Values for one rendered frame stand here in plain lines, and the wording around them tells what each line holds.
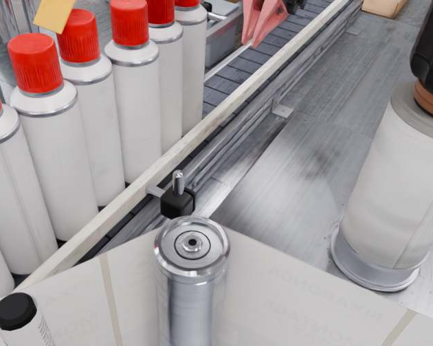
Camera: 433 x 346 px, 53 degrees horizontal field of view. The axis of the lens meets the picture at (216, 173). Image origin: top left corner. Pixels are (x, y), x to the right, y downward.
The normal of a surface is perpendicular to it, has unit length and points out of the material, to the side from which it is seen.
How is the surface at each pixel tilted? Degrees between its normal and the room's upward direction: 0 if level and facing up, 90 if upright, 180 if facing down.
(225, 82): 0
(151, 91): 90
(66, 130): 90
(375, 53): 0
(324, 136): 0
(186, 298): 90
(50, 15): 46
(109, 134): 90
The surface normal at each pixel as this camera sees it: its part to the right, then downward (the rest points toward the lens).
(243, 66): 0.07, -0.73
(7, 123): 0.73, -0.36
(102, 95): 0.75, 0.48
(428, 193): -0.26, 0.66
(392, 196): -0.70, 0.41
